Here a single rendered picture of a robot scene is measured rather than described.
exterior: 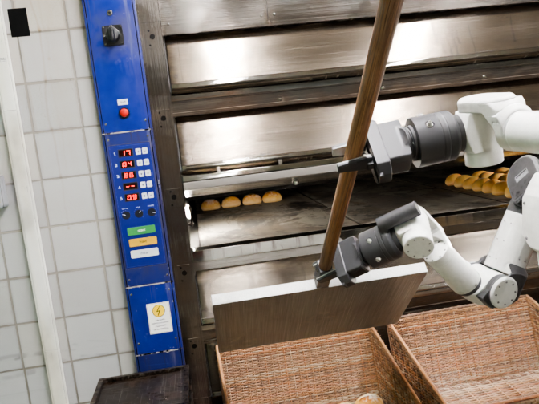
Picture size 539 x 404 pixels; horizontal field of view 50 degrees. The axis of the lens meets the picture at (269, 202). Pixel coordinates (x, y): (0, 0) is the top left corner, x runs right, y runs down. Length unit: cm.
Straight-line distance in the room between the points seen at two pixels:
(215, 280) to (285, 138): 55
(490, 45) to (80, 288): 162
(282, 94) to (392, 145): 100
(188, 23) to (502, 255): 119
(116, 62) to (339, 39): 74
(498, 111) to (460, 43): 118
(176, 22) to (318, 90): 51
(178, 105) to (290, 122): 38
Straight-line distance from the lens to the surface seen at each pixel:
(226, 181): 180
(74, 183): 197
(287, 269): 204
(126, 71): 192
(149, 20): 197
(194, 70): 194
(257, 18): 200
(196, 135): 194
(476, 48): 218
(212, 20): 198
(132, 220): 193
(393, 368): 195
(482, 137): 105
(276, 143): 195
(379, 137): 101
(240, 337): 167
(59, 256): 201
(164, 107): 194
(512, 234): 148
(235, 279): 202
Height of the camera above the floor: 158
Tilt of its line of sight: 8 degrees down
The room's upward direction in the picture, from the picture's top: 6 degrees counter-clockwise
